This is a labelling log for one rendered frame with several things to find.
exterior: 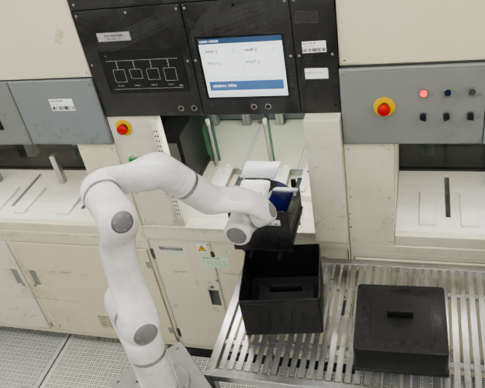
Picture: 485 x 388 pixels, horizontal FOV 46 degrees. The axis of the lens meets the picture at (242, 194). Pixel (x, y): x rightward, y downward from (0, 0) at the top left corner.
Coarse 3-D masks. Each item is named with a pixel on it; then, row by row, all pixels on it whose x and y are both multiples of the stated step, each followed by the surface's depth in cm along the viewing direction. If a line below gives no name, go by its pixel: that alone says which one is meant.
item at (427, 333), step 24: (360, 288) 200; (384, 288) 198; (408, 288) 197; (432, 288) 195; (360, 312) 192; (384, 312) 190; (408, 312) 185; (432, 312) 187; (360, 336) 184; (384, 336) 182; (408, 336) 181; (432, 336) 179; (360, 360) 183; (384, 360) 180; (408, 360) 178; (432, 360) 176
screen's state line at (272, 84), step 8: (256, 80) 192; (264, 80) 191; (272, 80) 190; (280, 80) 190; (216, 88) 197; (224, 88) 197; (232, 88) 196; (240, 88) 195; (248, 88) 194; (256, 88) 194; (264, 88) 193; (272, 88) 192; (280, 88) 191
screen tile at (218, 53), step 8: (208, 48) 189; (216, 48) 189; (224, 48) 188; (208, 56) 191; (216, 56) 190; (224, 56) 190; (232, 56) 189; (232, 64) 190; (240, 64) 190; (208, 72) 195; (216, 72) 194; (224, 72) 193; (232, 72) 192; (240, 72) 192
